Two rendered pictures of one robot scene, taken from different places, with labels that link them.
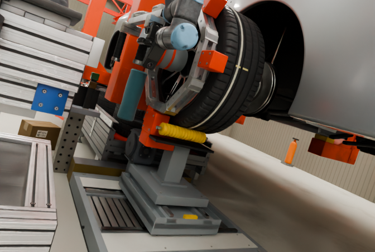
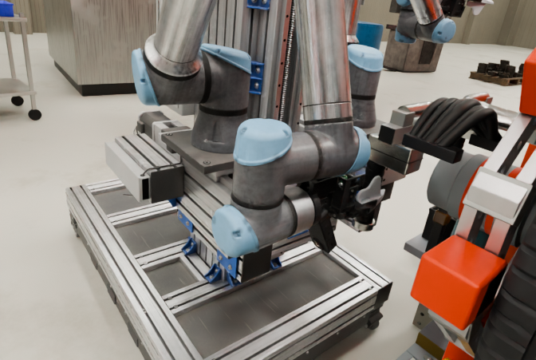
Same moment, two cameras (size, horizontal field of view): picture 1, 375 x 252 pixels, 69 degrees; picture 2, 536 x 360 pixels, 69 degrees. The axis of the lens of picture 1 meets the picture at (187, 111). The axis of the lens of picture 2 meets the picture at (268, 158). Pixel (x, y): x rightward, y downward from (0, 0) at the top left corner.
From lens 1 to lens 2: 0.99 m
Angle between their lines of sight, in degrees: 79
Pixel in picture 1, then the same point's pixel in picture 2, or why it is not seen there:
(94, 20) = not seen: outside the picture
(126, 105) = not seen: hidden behind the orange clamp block
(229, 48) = (526, 256)
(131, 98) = not seen: hidden behind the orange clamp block
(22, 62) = (195, 211)
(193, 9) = (237, 179)
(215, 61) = (428, 286)
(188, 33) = (221, 229)
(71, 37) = (218, 189)
